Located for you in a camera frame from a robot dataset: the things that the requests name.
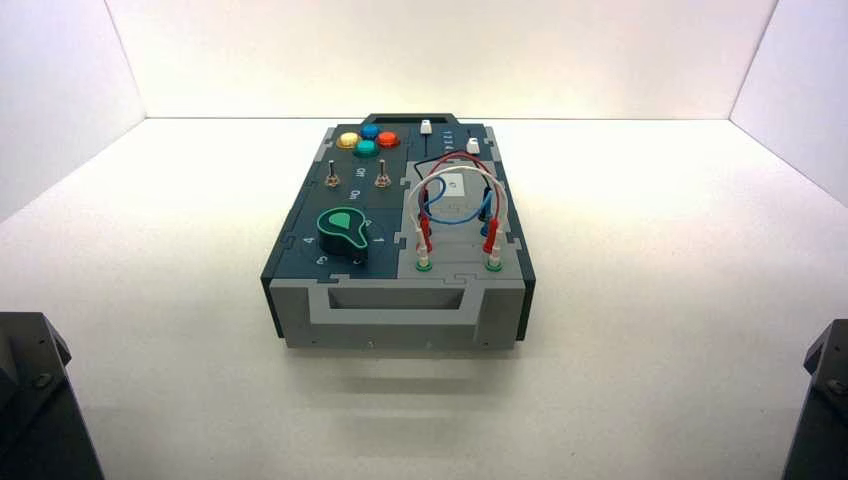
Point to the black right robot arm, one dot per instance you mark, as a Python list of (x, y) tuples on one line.
[(821, 407)]

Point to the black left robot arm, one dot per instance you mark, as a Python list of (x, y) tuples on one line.
[(36, 404)]

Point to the green rotary selector knob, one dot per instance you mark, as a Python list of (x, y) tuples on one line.
[(342, 231)]

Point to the grey and teal task box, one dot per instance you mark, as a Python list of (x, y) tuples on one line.
[(344, 192)]

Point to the white slider knob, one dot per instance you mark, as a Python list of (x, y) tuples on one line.
[(473, 145), (426, 126)]

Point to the orange push button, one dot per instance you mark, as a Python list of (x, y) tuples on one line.
[(387, 138)]

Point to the green push button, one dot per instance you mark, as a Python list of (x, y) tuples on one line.
[(366, 148)]

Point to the blue push button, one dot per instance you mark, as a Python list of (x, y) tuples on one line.
[(370, 130)]

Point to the yellow push button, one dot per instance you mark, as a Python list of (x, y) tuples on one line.
[(348, 140)]

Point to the metal toggle switch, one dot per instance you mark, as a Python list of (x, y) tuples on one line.
[(331, 176), (382, 177)]

